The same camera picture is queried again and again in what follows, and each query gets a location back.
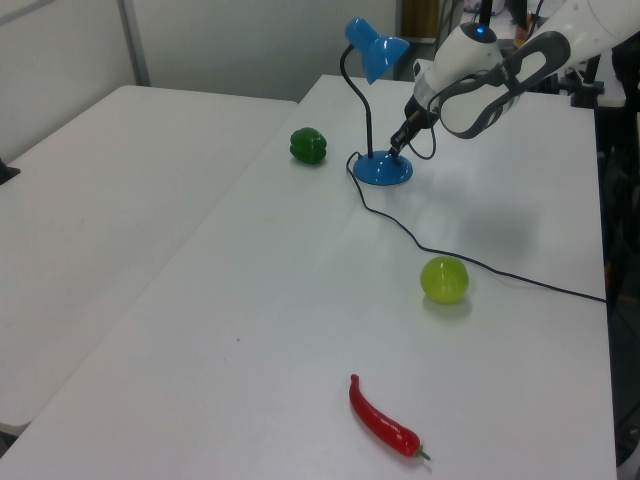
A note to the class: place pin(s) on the black camera stand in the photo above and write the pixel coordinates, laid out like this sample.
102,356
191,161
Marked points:
590,80

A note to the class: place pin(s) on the blue gooseneck desk lamp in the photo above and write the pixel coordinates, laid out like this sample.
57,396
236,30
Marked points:
382,171

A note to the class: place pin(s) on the black clamp on side table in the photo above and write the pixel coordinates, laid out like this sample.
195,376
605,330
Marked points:
7,172

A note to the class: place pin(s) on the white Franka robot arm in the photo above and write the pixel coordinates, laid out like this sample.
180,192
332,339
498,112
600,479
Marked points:
470,50

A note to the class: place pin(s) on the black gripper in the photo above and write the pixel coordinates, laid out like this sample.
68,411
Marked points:
417,107

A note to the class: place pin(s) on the green toy bell pepper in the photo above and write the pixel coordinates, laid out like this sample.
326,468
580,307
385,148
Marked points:
308,147

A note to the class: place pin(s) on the grey metal partition post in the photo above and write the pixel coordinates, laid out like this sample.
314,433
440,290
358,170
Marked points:
134,40

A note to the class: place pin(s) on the red toy chili pepper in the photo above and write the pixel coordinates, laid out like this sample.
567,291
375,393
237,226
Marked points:
380,425

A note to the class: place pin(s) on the white side table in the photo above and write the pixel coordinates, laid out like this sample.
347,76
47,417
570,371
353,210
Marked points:
100,225

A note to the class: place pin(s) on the brown wooden cabinet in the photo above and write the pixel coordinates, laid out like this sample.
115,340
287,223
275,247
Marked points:
420,17

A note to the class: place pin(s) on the yellow-green toy apple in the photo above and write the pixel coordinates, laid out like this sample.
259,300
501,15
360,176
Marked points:
444,280

